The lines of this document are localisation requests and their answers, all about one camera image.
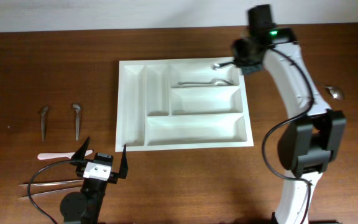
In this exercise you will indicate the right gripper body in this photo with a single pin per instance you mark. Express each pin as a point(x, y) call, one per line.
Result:
point(242, 58)

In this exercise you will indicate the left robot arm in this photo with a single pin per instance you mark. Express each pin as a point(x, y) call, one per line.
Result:
point(85, 205)

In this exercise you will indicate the small metal teaspoon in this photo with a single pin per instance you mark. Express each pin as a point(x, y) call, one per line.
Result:
point(77, 109)
point(43, 115)

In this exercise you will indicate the metal fork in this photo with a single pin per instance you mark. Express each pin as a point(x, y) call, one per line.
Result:
point(216, 66)
point(215, 82)

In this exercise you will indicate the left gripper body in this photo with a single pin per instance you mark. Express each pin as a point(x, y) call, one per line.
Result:
point(113, 178)

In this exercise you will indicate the metal tablespoon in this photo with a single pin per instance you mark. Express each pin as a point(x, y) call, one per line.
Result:
point(334, 91)

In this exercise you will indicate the white cutlery tray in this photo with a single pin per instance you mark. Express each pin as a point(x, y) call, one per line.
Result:
point(155, 113)

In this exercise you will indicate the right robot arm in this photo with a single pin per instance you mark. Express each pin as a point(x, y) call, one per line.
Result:
point(312, 130)

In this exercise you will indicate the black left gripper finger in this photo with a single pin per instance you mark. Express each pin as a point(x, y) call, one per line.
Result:
point(80, 154)
point(123, 163)

